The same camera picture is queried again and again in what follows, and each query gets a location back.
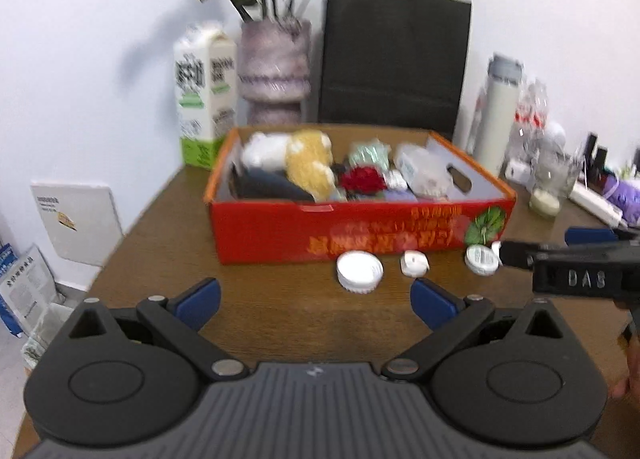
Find white ribbed round lid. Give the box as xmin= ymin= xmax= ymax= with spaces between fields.
xmin=336 ymin=250 xmax=385 ymax=294

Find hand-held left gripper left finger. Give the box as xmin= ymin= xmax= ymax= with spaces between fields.
xmin=65 ymin=278 xmax=251 ymax=381

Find brown wooden desktop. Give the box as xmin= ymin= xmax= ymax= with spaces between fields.
xmin=10 ymin=121 xmax=640 ymax=459

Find white thermos bottle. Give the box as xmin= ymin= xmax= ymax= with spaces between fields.
xmin=472 ymin=54 xmax=524 ymax=177

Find white power strip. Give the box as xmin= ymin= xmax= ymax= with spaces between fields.
xmin=569 ymin=181 xmax=626 ymax=227

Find dark navy zip pouch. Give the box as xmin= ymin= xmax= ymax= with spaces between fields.
xmin=235 ymin=166 xmax=316 ymax=202

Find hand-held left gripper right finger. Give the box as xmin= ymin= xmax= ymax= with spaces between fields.
xmin=381 ymin=277 xmax=577 ymax=381

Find red crumpled cloth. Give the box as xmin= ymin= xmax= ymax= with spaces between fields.
xmin=340 ymin=166 xmax=388 ymax=192

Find glass cup with candle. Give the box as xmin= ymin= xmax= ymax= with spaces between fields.
xmin=529 ymin=146 xmax=571 ymax=217

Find white charger block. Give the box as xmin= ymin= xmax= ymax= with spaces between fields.
xmin=504 ymin=159 xmax=531 ymax=184

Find white board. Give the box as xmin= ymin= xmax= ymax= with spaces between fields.
xmin=31 ymin=181 xmax=123 ymax=267

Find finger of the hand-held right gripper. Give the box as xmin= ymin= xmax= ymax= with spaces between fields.
xmin=499 ymin=240 xmax=547 ymax=270
xmin=564 ymin=227 xmax=640 ymax=247

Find white and green milk carton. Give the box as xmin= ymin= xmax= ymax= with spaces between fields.
xmin=173 ymin=23 xmax=238 ymax=170

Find small white round case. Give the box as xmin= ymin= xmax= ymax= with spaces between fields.
xmin=400 ymin=250 xmax=430 ymax=277

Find red label water bottle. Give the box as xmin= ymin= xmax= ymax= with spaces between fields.
xmin=529 ymin=79 xmax=551 ymax=150
xmin=511 ymin=84 xmax=533 ymax=160

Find person's right hand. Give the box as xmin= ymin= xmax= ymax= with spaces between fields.
xmin=611 ymin=334 xmax=640 ymax=402

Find mottled pink ceramic vase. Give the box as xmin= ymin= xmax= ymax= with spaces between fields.
xmin=237 ymin=19 xmax=312 ymax=127

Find translucent plastic box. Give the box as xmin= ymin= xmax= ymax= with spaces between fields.
xmin=392 ymin=141 xmax=453 ymax=197

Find white and yellow plush toy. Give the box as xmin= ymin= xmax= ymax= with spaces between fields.
xmin=241 ymin=129 xmax=338 ymax=202

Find blue white boxes on floor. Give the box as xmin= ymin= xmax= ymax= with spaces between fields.
xmin=0 ymin=244 xmax=58 ymax=335

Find purple tissue pack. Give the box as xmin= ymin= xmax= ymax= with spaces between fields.
xmin=604 ymin=174 xmax=640 ymax=227

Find black paper bag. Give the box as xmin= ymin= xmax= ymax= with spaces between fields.
xmin=318 ymin=0 xmax=472 ymax=142

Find red cardboard box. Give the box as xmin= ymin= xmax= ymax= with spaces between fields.
xmin=202 ymin=126 xmax=517 ymax=266

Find blue printed bag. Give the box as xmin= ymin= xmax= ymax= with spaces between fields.
xmin=0 ymin=241 xmax=21 ymax=337

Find pale green crumpled packet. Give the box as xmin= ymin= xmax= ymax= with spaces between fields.
xmin=347 ymin=139 xmax=391 ymax=170

